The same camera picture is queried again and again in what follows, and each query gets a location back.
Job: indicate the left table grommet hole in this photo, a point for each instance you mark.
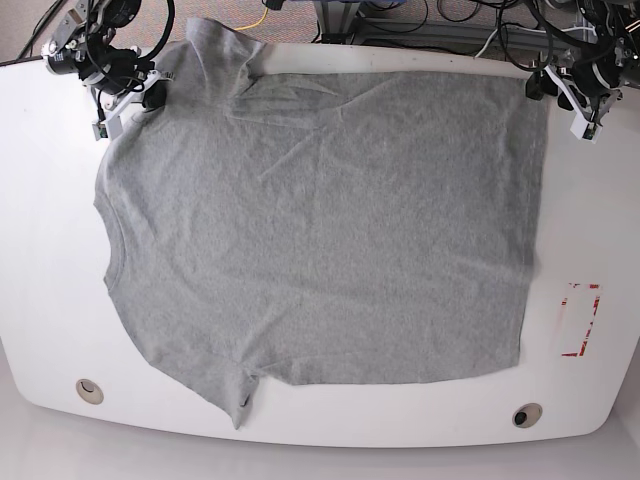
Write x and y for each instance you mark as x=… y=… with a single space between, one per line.
x=89 y=392

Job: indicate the right table grommet hole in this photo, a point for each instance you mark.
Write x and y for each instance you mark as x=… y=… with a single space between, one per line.
x=527 y=415

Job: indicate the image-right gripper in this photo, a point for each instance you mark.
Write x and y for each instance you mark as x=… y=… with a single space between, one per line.
x=589 y=88

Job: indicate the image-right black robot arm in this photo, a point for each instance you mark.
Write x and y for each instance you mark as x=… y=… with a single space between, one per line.
x=606 y=26

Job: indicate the table grommet hole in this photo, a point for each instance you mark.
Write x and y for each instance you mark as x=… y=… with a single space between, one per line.
x=527 y=415
x=89 y=392

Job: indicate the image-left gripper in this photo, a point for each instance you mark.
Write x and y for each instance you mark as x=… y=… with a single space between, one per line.
x=124 y=72

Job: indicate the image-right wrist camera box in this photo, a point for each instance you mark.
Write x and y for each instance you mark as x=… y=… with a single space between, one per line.
x=585 y=130

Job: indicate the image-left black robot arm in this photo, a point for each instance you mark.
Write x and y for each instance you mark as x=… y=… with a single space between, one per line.
x=92 y=25

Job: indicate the grey t-shirt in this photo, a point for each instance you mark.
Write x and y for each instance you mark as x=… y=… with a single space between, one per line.
x=374 y=228

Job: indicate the aluminium frame stand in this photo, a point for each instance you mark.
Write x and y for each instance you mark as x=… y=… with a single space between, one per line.
x=462 y=43

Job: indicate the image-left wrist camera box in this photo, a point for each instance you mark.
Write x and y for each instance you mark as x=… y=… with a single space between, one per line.
x=108 y=129

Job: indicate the red tape rectangle marking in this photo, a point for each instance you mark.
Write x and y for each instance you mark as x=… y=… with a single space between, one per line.
x=579 y=308

